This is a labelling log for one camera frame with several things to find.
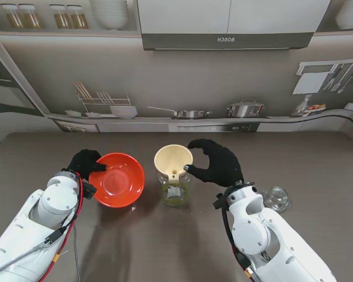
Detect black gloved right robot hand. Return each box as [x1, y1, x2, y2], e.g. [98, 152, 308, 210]
[185, 139, 244, 188]

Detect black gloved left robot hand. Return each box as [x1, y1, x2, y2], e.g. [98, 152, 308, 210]
[67, 149, 108, 180]

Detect orange plastic bowl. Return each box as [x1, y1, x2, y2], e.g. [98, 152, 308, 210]
[88, 152, 145, 208]

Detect beige plastic funnel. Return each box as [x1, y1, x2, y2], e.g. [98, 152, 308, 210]
[154, 143, 194, 186]

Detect clear glass jar lid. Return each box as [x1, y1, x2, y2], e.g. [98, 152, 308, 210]
[260, 185, 291, 213]

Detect green mung beans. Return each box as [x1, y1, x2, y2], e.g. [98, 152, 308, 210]
[161, 182, 191, 207]

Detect clear glass jar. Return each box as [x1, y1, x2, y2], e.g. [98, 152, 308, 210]
[157, 173, 192, 208]

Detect printed kitchen backdrop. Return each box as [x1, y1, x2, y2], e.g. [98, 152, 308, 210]
[0, 0, 353, 145]

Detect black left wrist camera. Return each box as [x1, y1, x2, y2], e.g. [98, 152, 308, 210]
[82, 182, 98, 200]

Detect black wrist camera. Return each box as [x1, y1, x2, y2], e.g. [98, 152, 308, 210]
[214, 192, 228, 209]
[82, 182, 98, 200]

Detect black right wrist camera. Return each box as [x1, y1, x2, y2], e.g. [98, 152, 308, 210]
[214, 192, 228, 209]

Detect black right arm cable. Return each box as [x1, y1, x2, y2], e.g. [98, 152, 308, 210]
[222, 190, 251, 268]

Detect dark grey hanging cable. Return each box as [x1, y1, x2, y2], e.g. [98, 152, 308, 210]
[72, 226, 82, 282]

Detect red left arm cable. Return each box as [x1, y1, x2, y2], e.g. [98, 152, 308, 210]
[36, 177, 86, 282]

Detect light grey left arm cable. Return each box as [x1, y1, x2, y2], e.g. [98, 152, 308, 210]
[0, 227, 65, 273]

